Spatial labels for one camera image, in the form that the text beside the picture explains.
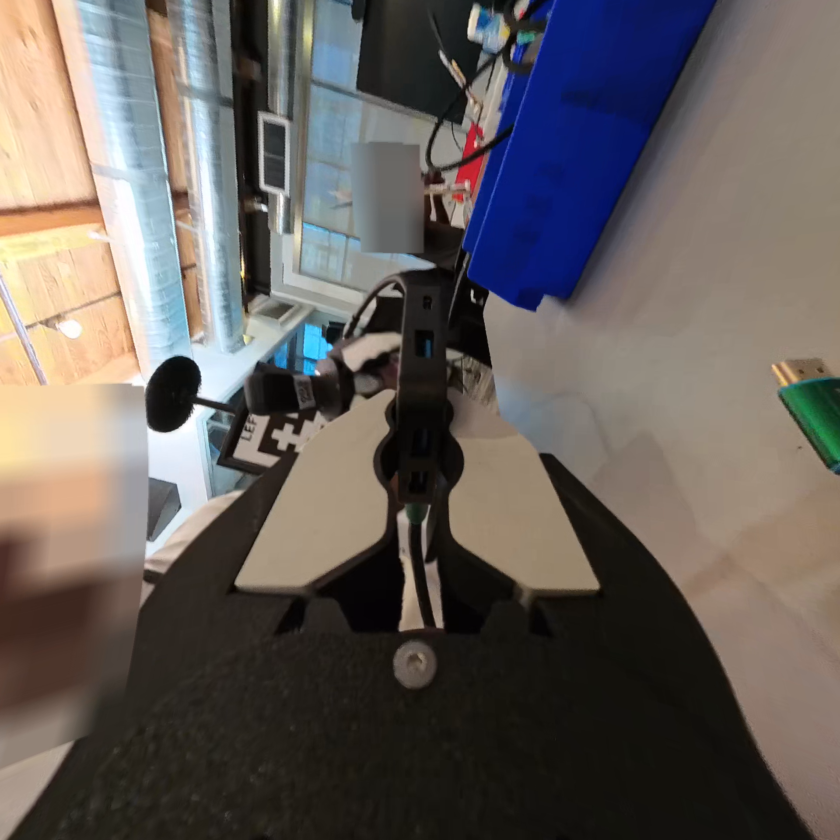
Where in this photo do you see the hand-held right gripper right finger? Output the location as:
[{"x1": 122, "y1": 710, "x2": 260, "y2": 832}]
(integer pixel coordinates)
[{"x1": 433, "y1": 400, "x2": 601, "y2": 634}]

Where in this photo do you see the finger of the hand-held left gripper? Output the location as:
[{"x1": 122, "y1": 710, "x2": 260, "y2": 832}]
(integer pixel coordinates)
[{"x1": 341, "y1": 333, "x2": 403, "y2": 368}]

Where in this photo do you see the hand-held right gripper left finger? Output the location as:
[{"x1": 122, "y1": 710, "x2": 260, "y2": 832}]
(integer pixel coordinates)
[{"x1": 233, "y1": 395, "x2": 403, "y2": 632}]

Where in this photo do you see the grey desk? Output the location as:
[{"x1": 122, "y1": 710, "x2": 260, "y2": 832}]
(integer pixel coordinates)
[{"x1": 482, "y1": 0, "x2": 840, "y2": 828}]

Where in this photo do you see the red bag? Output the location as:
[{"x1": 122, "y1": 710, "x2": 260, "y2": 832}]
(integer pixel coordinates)
[{"x1": 459, "y1": 121, "x2": 490, "y2": 185}]

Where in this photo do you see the large blue plastic bin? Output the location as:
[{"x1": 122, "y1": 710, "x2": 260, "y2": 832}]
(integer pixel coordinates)
[{"x1": 461, "y1": 0, "x2": 718, "y2": 311}]

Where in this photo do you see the black monitor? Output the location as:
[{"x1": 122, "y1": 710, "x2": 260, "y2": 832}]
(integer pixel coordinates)
[{"x1": 356, "y1": 0, "x2": 509, "y2": 122}]

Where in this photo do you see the silver air duct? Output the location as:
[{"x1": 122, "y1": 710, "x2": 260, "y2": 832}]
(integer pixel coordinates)
[
  {"x1": 77, "y1": 0, "x2": 194, "y2": 375},
  {"x1": 177, "y1": 0, "x2": 247, "y2": 352}
]

